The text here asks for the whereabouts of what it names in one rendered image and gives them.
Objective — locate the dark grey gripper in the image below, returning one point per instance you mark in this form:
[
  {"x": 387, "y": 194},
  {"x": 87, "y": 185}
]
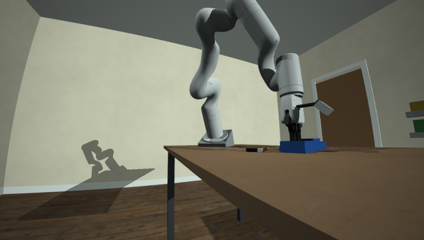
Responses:
[{"x": 291, "y": 115}]

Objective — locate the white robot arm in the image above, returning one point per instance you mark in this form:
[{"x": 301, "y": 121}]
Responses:
[{"x": 285, "y": 78}]

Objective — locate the blue open-top bin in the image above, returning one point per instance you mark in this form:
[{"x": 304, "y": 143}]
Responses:
[{"x": 304, "y": 146}]

